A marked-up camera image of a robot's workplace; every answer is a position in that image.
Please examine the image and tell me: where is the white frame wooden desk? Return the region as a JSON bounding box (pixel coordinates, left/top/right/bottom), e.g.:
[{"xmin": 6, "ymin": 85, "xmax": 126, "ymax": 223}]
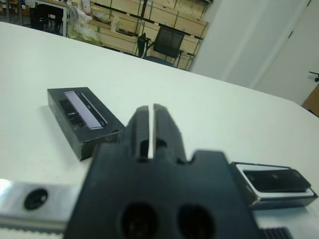
[{"xmin": 7, "ymin": 0, "xmax": 70, "ymax": 37}]

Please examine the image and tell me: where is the white door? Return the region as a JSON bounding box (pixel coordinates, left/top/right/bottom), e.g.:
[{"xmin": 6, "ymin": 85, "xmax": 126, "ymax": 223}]
[{"xmin": 254, "ymin": 0, "xmax": 319, "ymax": 107}]

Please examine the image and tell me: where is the black computer tower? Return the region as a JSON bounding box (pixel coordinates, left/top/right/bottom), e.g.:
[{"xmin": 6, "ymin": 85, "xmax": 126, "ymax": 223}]
[{"xmin": 31, "ymin": 3, "xmax": 64, "ymax": 32}]

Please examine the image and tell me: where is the black box white insert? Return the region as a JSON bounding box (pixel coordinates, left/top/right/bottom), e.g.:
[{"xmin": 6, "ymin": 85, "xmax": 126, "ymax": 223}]
[{"xmin": 228, "ymin": 161, "xmax": 319, "ymax": 210}]

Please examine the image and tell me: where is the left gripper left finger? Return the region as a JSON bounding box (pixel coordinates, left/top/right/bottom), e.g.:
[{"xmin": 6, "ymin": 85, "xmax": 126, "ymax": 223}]
[{"xmin": 124, "ymin": 105, "xmax": 153, "ymax": 162}]

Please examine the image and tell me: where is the yellow green plastic bag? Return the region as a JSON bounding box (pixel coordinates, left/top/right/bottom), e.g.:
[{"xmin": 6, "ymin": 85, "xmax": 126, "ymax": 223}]
[{"xmin": 67, "ymin": 27, "xmax": 103, "ymax": 46}]

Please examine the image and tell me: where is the white plastic bag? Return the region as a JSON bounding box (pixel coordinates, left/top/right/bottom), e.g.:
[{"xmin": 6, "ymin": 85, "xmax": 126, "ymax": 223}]
[{"xmin": 68, "ymin": 4, "xmax": 100, "ymax": 40}]

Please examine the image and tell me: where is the black mesh office chair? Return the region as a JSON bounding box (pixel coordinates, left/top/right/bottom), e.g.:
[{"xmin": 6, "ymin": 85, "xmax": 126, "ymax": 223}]
[{"xmin": 143, "ymin": 24, "xmax": 185, "ymax": 68}]

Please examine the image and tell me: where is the black printed box lid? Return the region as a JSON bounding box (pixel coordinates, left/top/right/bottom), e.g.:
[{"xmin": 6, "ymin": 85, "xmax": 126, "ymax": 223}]
[{"xmin": 46, "ymin": 87, "xmax": 125, "ymax": 162}]

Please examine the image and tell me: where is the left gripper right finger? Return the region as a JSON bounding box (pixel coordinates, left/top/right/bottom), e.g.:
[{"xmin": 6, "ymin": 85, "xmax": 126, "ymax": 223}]
[{"xmin": 152, "ymin": 103, "xmax": 186, "ymax": 165}]

